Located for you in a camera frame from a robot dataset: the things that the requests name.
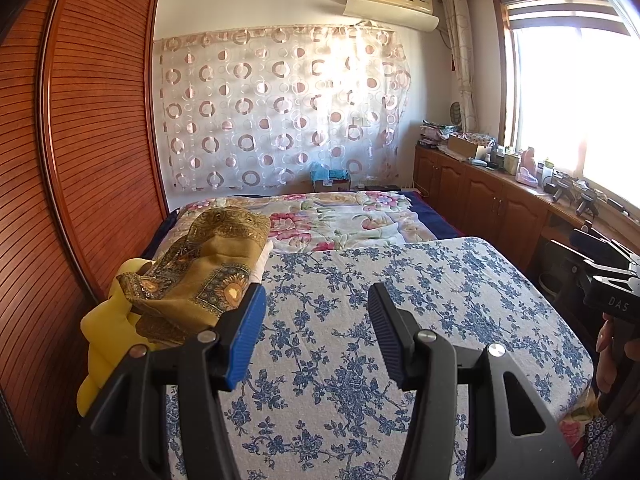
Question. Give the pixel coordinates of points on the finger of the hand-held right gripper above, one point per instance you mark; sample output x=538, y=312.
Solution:
x=607, y=252

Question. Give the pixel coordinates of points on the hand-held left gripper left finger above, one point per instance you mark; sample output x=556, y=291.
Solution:
x=245, y=340

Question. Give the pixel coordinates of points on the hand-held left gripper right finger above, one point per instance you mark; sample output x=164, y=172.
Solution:
x=390, y=335

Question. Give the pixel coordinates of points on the ochre patterned shirt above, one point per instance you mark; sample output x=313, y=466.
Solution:
x=210, y=270

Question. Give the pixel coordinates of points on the person's right hand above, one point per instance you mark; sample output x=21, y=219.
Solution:
x=607, y=360

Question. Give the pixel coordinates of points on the dark chair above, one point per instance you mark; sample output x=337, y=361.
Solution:
x=567, y=260

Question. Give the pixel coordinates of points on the spare black gripper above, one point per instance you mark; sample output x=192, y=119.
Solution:
x=557, y=187
x=590, y=200

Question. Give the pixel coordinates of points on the blue floral bed sheet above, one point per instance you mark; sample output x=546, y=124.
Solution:
x=325, y=385

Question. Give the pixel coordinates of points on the pink figurine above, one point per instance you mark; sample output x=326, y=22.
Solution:
x=528, y=165

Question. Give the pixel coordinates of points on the navy blanket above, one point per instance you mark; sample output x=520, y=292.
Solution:
x=435, y=220

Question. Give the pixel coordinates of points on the long wooden cabinet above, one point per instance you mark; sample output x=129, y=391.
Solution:
x=485, y=200

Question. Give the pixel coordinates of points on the yellow plush toy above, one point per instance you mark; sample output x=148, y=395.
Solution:
x=107, y=340

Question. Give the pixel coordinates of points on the small brown box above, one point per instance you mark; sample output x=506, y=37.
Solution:
x=332, y=186

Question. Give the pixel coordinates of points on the wooden-framed window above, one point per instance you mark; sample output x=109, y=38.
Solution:
x=560, y=100

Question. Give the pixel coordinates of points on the blue plastic bag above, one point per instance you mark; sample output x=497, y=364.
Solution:
x=330, y=172

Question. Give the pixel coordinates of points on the open cardboard box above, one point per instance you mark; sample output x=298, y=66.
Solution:
x=467, y=147

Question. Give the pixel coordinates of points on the stack of folded cloths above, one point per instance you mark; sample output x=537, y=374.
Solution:
x=435, y=134

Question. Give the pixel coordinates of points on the circle-patterned sheer curtain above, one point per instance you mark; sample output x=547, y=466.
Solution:
x=280, y=110

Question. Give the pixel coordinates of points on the pale patterned window curtain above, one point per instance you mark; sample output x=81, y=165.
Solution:
x=462, y=60

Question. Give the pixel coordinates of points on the wooden slatted wardrobe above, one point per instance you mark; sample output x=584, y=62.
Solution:
x=100, y=135

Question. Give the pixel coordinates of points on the white air conditioner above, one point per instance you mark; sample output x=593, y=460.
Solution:
x=390, y=5

